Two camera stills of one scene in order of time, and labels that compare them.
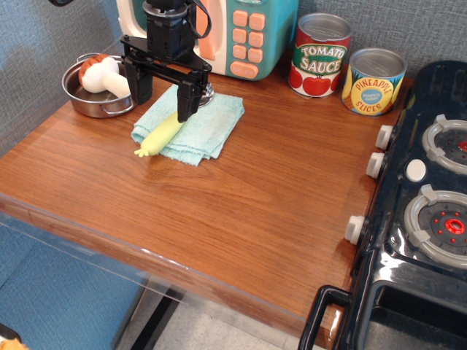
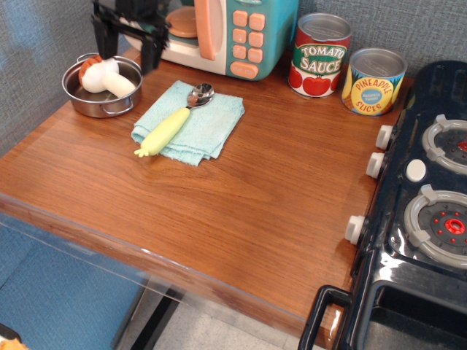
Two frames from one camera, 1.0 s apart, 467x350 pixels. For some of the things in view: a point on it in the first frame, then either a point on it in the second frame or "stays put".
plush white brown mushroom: [101, 73] stays put
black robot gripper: [169, 46] → [145, 17]
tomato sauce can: [321, 45] stays put
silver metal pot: [101, 105] stays put
